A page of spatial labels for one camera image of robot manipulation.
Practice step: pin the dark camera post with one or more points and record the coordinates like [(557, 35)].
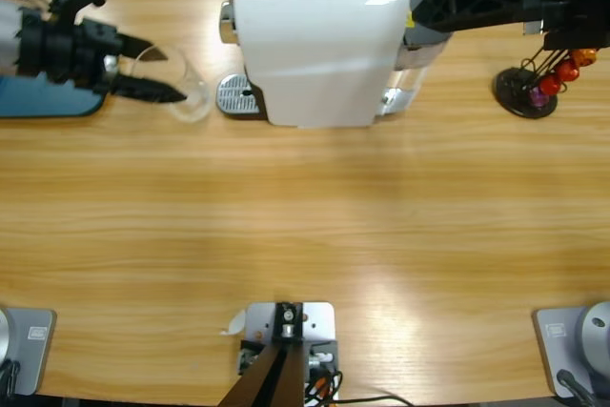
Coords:
[(271, 378)]

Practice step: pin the black capsule holder with rods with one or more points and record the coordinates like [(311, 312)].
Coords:
[(517, 92)]

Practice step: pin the purple coffee capsule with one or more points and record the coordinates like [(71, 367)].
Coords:
[(540, 98)]

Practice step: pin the red coffee capsule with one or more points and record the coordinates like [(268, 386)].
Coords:
[(567, 69), (549, 86)]

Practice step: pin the orange coffee capsule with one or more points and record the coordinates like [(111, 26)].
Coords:
[(585, 55)]

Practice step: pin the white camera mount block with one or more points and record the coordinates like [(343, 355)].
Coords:
[(317, 316)]

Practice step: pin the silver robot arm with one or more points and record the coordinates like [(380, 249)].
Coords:
[(7, 35)]

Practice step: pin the white paper tag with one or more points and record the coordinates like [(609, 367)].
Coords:
[(236, 323)]

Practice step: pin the teal plastic tray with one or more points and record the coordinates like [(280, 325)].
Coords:
[(47, 102)]

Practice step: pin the clear drinking glass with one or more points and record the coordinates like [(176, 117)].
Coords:
[(193, 102)]

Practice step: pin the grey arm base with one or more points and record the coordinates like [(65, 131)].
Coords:
[(33, 354), (595, 331)]

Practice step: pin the white capsule coffee machine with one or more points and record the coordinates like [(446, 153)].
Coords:
[(314, 54)]

